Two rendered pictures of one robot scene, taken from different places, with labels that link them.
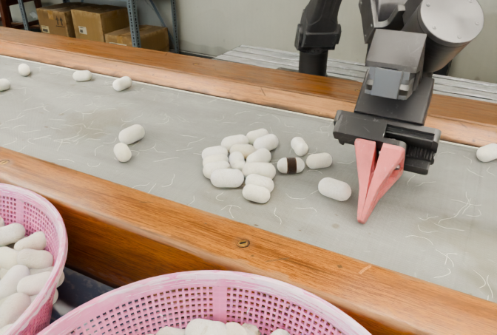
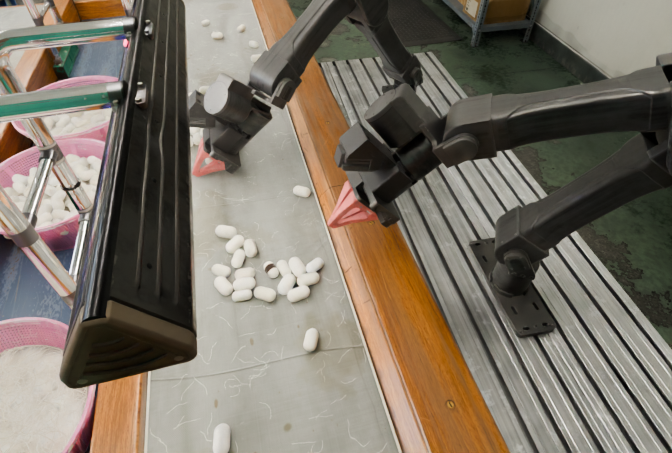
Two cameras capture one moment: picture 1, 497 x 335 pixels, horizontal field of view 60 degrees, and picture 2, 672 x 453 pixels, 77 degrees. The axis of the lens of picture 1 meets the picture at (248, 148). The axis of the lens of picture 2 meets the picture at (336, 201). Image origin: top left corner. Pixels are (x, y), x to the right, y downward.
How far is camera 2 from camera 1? 85 cm
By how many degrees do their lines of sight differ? 41
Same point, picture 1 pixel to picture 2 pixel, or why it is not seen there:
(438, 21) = (209, 98)
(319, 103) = (299, 119)
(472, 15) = (221, 102)
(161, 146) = not seen: hidden behind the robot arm
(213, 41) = (568, 25)
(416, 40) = (193, 102)
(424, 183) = (251, 182)
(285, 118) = (279, 118)
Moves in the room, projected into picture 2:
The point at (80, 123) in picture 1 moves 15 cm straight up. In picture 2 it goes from (210, 73) to (197, 18)
